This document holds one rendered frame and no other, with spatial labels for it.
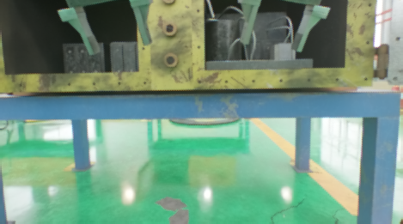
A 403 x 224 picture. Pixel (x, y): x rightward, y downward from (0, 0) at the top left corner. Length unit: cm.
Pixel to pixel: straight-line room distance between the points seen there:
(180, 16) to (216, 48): 19
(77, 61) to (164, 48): 53
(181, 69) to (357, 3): 66
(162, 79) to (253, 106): 37
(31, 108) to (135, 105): 44
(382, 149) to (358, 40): 43
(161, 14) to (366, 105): 85
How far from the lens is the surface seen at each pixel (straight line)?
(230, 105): 80
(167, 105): 82
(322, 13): 55
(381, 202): 115
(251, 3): 47
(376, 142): 105
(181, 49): 78
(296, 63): 84
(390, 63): 94
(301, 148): 169
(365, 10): 97
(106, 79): 87
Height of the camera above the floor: 69
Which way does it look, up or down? 5 degrees down
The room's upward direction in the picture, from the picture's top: 1 degrees counter-clockwise
